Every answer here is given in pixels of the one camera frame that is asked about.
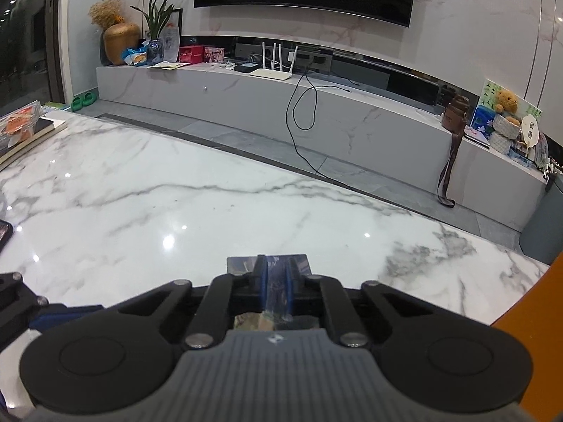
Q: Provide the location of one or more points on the orange storage box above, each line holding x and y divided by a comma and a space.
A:
537, 322

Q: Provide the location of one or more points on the potted plant blue vase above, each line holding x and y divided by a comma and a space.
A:
156, 16

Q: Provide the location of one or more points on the gold round vase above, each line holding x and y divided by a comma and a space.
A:
118, 38

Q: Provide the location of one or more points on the white wifi router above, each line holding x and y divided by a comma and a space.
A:
275, 70

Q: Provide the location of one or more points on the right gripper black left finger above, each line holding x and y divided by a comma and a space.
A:
242, 289

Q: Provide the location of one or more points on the dark picture card box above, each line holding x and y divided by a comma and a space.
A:
277, 279

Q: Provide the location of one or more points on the stacked books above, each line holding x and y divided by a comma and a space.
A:
25, 128

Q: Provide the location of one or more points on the white marble TV console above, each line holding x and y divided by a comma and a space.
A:
338, 120

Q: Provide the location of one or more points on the green slippers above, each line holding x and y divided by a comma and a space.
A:
81, 101

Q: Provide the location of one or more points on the brown leather camera bag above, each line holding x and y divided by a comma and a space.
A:
454, 120

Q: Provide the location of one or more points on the grey round trash bin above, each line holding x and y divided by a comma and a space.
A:
542, 237

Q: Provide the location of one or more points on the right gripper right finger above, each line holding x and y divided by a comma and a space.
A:
315, 301

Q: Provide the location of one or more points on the red gift box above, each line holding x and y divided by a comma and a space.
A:
197, 54

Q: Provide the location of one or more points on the teddy bear picture pile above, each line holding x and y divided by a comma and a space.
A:
510, 125

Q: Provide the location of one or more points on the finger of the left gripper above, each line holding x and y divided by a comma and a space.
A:
18, 306

